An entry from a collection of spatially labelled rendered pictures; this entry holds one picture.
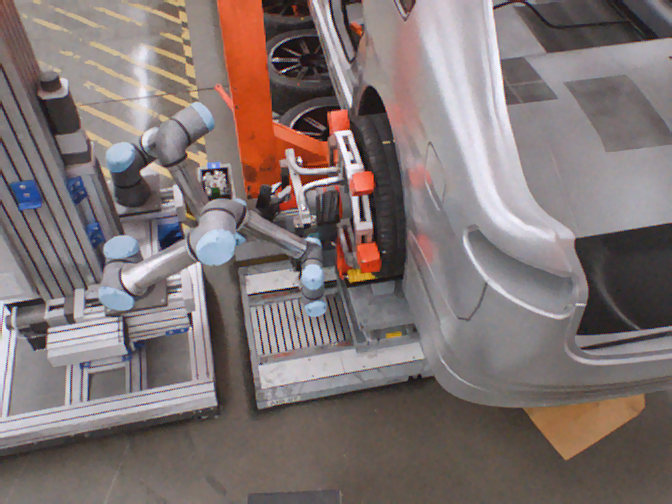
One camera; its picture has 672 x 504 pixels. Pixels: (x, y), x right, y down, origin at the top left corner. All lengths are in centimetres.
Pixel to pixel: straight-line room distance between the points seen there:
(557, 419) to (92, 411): 202
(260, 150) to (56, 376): 133
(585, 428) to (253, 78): 209
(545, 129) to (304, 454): 171
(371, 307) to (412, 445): 65
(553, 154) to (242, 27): 130
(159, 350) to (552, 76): 214
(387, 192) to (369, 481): 126
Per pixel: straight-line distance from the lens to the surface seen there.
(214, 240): 207
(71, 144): 241
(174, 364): 309
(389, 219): 244
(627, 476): 324
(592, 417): 331
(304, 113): 375
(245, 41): 273
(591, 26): 412
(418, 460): 305
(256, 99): 288
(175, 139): 241
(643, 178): 292
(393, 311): 316
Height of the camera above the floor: 277
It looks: 49 degrees down
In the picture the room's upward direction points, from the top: straight up
